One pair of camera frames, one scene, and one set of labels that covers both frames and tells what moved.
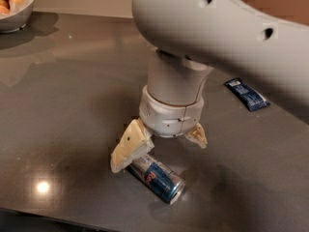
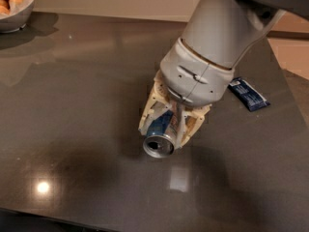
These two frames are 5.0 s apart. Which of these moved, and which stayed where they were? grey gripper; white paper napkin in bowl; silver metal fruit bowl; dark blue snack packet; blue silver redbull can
Moved: blue silver redbull can; grey gripper
Stayed: dark blue snack packet; silver metal fruit bowl; white paper napkin in bowl
